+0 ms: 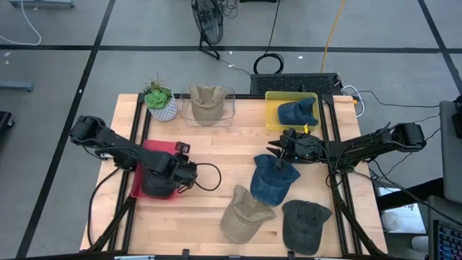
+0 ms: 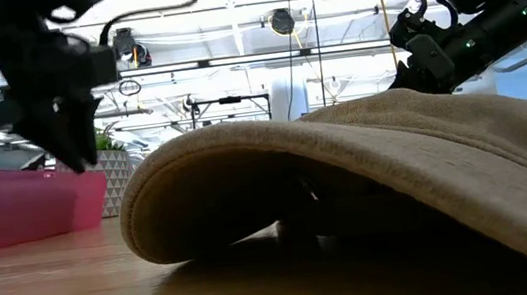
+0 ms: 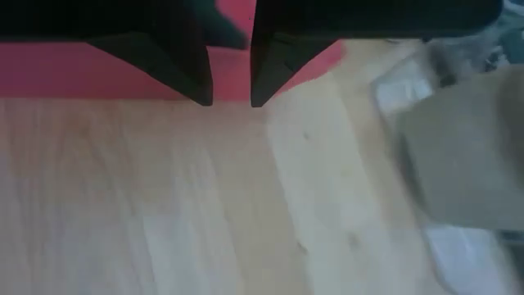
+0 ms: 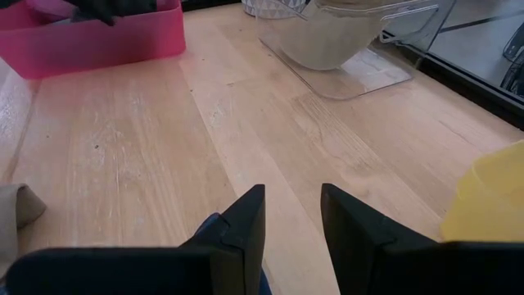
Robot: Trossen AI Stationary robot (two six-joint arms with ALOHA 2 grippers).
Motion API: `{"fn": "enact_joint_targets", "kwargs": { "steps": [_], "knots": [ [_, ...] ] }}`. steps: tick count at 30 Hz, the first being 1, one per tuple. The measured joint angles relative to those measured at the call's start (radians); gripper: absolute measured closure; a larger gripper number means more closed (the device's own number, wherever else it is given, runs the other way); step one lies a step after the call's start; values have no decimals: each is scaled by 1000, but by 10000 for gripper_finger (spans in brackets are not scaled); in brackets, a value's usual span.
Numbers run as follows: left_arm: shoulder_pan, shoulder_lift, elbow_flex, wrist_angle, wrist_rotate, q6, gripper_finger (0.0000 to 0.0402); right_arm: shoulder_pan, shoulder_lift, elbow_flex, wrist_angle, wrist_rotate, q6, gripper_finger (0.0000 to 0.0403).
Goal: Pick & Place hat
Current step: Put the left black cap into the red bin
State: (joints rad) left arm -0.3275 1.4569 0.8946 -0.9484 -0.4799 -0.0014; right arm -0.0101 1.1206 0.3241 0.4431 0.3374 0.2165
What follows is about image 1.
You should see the blue baseball cap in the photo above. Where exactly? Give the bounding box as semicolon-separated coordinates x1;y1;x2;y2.
276;96;321;127
249;154;301;207

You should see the black aluminium table frame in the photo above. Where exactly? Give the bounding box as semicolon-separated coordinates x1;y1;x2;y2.
86;92;389;258

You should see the red plastic bin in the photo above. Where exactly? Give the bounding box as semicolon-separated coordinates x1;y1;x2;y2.
129;139;183;200

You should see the black caster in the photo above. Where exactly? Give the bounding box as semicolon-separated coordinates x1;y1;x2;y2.
0;110;14;140

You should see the succulent in patterned white pot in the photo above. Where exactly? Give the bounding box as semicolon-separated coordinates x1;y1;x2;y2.
143;71;180;123

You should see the black perforated computer case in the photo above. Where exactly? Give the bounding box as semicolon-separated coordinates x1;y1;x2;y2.
250;72;343;96

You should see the white looped cable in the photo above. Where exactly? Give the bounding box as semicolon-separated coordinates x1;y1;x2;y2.
341;84;366;118

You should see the tan baseball cap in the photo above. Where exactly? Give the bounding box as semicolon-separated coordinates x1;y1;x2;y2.
188;84;229;127
219;185;277;245

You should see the backlit keyboard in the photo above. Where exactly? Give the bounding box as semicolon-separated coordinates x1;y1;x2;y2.
432;219;462;260

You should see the black looped gripper cable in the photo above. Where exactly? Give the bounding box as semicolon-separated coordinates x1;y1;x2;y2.
193;162;222;192

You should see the clear plastic bin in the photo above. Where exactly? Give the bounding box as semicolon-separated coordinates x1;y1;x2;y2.
179;84;236;128

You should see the black floor fan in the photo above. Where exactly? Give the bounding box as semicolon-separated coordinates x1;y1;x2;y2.
190;0;225;61

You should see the black desk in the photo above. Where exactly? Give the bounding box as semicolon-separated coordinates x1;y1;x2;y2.
375;176;445;212

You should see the white paper roll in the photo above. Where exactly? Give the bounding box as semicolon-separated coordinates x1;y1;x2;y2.
381;211;402;232

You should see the yellow power cable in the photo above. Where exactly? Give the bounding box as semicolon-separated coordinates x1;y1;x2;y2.
320;0;347;74

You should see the yellow plastic bin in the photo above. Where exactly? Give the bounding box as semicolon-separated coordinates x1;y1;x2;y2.
264;90;321;131

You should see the grey metal foot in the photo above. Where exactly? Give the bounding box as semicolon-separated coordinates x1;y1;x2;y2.
9;0;75;9
0;81;34;92

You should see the black power cable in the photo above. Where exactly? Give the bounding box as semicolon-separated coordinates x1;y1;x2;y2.
252;0;285;75

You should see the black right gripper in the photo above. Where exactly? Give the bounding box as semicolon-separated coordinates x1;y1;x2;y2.
267;128;328;170

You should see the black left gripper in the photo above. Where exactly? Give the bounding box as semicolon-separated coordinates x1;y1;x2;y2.
158;142;191;195

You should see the black baseball cap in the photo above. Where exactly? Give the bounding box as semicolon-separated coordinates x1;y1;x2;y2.
140;169;180;200
281;199;333;256

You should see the thin black cable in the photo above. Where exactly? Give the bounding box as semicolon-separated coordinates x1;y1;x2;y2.
355;89;441;109

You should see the white floor cable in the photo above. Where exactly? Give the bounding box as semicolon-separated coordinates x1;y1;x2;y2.
0;0;43;47

